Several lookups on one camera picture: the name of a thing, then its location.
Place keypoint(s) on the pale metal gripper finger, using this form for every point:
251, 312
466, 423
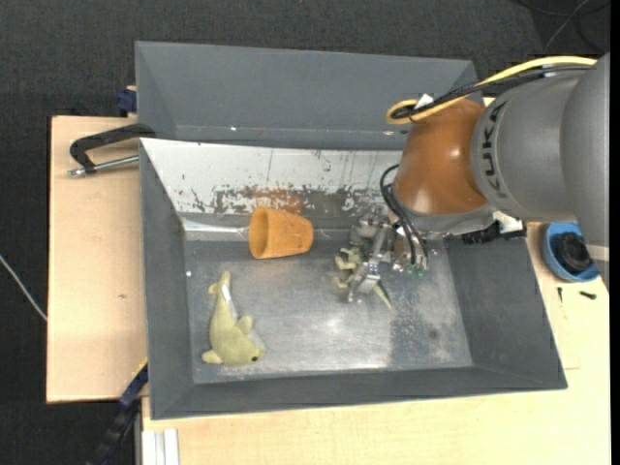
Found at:
357, 288
372, 284

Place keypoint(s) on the green toy dinosaur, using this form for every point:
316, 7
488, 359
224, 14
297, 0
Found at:
345, 264

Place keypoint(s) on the grey metal bin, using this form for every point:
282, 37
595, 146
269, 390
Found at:
315, 337

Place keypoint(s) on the orange cup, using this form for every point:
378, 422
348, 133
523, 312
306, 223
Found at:
283, 233

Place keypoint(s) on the green plush toy animal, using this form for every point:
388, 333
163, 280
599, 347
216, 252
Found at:
230, 332

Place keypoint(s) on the blue round bowl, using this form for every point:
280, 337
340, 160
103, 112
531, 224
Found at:
557, 259

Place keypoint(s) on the pale wood board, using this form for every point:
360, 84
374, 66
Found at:
92, 269

